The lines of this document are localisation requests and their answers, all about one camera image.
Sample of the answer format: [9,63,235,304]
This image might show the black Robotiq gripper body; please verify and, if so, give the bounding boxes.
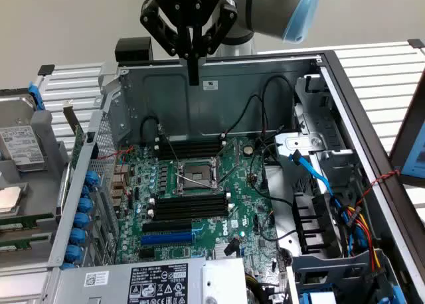
[152,0,223,29]

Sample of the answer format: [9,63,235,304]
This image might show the green RAM stick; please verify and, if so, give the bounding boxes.
[0,234,53,252]
[0,212,54,231]

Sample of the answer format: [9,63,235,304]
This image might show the black RAM slot white latch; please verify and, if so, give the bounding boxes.
[147,209,230,222]
[154,135,226,143]
[149,197,232,208]
[159,147,222,154]

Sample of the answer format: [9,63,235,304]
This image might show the black plastic block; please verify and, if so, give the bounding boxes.
[114,37,153,65]

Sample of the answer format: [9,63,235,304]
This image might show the black and grey PC case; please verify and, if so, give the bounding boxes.
[49,50,425,304]

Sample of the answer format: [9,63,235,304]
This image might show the thin metal locking lever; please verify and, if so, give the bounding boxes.
[173,173,220,190]
[158,123,183,167]

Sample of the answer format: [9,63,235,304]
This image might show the grey metal disk bay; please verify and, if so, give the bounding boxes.
[274,74,359,173]

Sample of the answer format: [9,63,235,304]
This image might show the metal CPU socket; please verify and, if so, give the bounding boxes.
[169,157,227,198]

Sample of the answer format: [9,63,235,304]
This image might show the silver rear ports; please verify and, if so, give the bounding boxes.
[111,165,131,209]

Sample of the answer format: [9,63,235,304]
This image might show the blue card retention clip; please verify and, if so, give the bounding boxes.
[68,227,87,247]
[73,212,92,230]
[84,170,101,187]
[77,197,94,216]
[65,244,84,264]

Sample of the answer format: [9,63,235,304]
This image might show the green motherboard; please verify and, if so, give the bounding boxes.
[114,136,287,266]

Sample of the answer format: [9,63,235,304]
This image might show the grey parts rack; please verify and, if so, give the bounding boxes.
[0,88,73,269]

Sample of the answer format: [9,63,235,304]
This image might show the long black expansion slot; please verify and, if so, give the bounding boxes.
[141,218,194,235]

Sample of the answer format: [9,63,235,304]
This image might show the blue expansion slot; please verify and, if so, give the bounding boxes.
[140,234,194,248]

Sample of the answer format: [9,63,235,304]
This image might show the black fan shroud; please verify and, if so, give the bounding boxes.
[292,192,343,256]

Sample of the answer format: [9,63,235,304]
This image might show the silver chipset heatsink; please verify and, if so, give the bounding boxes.
[213,240,240,261]

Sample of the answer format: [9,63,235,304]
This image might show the silver CPU chip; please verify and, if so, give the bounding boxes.
[0,183,30,216]

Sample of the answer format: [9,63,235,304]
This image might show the grey power supply with label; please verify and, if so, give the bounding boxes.
[58,257,248,304]

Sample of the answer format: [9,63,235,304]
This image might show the thin black wire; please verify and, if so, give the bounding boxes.
[221,93,268,139]
[138,115,167,143]
[260,74,297,137]

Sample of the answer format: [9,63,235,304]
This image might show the red black twisted wire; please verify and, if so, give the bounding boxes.
[94,144,136,199]
[356,169,403,206]

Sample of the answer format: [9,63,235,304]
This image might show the graphics card with metal bracket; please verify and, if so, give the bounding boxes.
[62,100,90,167]

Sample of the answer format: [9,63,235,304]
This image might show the hard disk in blue bracket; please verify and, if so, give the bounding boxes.
[0,81,48,173]

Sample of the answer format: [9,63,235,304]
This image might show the blue SATA wire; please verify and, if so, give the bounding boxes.
[288,149,357,249]

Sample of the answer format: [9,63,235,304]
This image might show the yellow red black power wires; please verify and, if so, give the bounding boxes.
[335,197,388,279]

